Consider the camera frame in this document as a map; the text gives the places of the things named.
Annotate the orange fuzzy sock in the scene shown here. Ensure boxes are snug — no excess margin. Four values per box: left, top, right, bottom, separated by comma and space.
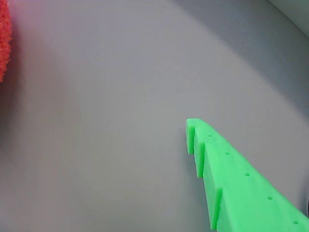
0, 0, 13, 83

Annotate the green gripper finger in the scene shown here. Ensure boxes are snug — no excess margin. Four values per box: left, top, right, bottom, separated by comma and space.
185, 117, 309, 232

